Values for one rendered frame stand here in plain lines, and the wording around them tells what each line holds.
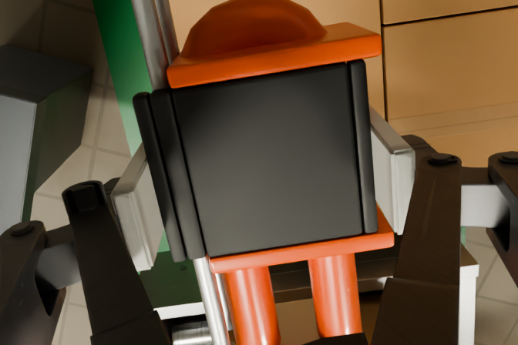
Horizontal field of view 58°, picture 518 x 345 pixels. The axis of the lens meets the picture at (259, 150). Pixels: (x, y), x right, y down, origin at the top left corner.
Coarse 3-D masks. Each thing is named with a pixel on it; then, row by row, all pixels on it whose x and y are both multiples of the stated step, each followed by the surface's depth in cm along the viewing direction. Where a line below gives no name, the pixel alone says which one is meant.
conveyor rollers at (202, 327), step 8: (176, 328) 104; (184, 328) 104; (192, 328) 104; (200, 328) 104; (208, 328) 103; (176, 336) 103; (184, 336) 103; (192, 336) 103; (200, 336) 103; (208, 336) 103; (176, 344) 103; (184, 344) 103; (192, 344) 103; (200, 344) 103; (208, 344) 104
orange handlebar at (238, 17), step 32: (256, 0) 17; (288, 0) 17; (192, 32) 17; (224, 32) 17; (256, 32) 17; (288, 32) 17; (320, 32) 17; (352, 256) 21; (224, 288) 21; (256, 288) 21; (320, 288) 21; (352, 288) 21; (256, 320) 21; (320, 320) 22; (352, 320) 21
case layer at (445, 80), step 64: (192, 0) 79; (320, 0) 79; (384, 0) 80; (448, 0) 80; (512, 0) 80; (384, 64) 84; (448, 64) 84; (512, 64) 84; (448, 128) 88; (512, 128) 88
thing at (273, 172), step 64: (192, 64) 16; (256, 64) 16; (320, 64) 16; (192, 128) 16; (256, 128) 17; (320, 128) 17; (256, 192) 17; (320, 192) 17; (256, 256) 18; (320, 256) 18
